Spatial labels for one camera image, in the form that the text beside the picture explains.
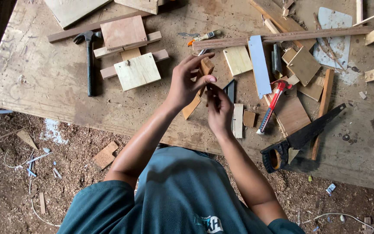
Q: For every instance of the person's right hand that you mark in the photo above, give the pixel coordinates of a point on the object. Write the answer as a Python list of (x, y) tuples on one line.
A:
[(221, 112)]

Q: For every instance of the person's left hand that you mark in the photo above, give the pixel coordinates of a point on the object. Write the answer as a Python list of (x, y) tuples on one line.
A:
[(182, 87)]

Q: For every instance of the person's right fingers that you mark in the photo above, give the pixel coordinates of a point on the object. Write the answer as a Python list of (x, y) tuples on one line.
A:
[(213, 96)]

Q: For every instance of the brown wooden block with slat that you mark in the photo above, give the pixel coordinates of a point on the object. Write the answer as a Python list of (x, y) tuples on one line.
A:
[(206, 66)]

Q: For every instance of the black try square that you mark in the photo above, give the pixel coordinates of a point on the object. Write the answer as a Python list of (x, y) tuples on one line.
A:
[(230, 91)]

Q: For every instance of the short pale wooden slat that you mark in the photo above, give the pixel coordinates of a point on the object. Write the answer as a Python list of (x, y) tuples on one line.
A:
[(238, 122)]

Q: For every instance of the small brown wood square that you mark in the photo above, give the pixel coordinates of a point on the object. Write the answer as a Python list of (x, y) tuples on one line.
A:
[(249, 118)]

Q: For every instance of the pale wooden block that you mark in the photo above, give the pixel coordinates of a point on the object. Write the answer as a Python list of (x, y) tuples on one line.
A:
[(237, 60)]

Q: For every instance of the silver pen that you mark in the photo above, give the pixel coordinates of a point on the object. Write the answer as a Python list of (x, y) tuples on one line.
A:
[(202, 52)]

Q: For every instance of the grey flat saw blade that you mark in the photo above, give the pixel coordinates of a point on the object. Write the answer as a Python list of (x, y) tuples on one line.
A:
[(260, 68)]

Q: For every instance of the red utility knife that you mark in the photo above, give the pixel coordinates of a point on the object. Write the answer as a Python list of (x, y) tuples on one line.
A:
[(273, 104)]

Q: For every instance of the dark metal channel piece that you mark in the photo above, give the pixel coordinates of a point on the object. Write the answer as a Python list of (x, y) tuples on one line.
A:
[(277, 61)]

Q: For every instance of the pale plywood square on slat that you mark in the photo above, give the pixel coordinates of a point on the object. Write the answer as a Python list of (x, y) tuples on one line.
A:
[(137, 71)]

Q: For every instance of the reddish plywood offcut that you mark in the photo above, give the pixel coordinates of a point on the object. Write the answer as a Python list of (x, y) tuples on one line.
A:
[(292, 113)]

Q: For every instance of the brown plywood square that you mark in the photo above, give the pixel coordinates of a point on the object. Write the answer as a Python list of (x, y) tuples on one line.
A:
[(304, 66)]

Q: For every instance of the black hand saw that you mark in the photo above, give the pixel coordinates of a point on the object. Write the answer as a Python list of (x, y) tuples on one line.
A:
[(304, 135)]

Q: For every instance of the tan plywood offcut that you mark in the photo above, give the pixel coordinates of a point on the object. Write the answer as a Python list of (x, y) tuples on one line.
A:
[(312, 90)]

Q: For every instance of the wide brown wooden plank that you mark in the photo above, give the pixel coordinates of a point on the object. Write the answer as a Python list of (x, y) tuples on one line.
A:
[(281, 19)]

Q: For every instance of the teal shirt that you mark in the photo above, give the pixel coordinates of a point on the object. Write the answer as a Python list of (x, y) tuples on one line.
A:
[(180, 198)]

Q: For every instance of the long ribbed wooden moulding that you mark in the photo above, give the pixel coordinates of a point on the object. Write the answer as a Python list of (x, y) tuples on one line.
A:
[(304, 35)]

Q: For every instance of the reddish plywood square on slat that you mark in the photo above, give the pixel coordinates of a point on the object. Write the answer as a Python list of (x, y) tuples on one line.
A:
[(123, 32)]

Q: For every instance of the narrow brown wooden stick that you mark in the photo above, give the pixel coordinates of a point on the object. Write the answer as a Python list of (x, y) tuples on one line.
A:
[(324, 104)]

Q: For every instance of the pale wooden board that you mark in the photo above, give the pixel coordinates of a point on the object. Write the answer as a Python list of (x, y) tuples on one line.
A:
[(140, 5)]

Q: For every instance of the notched plywood scrap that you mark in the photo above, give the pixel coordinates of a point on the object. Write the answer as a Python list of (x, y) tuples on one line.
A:
[(105, 156)]

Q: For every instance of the black hammer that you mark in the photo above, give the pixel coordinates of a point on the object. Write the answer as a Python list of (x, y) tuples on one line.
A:
[(90, 65)]

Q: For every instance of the white plastic sheet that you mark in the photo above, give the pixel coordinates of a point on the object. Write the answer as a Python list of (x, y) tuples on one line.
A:
[(336, 48)]

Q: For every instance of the long dark wooden strip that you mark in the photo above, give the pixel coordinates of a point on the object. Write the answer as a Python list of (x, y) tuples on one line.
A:
[(76, 31)]

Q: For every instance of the large pale plywood board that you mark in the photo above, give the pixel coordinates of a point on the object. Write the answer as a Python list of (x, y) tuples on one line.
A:
[(71, 9)]

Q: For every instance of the wooden wedge scrap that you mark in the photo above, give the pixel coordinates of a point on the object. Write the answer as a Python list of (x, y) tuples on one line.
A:
[(27, 139)]

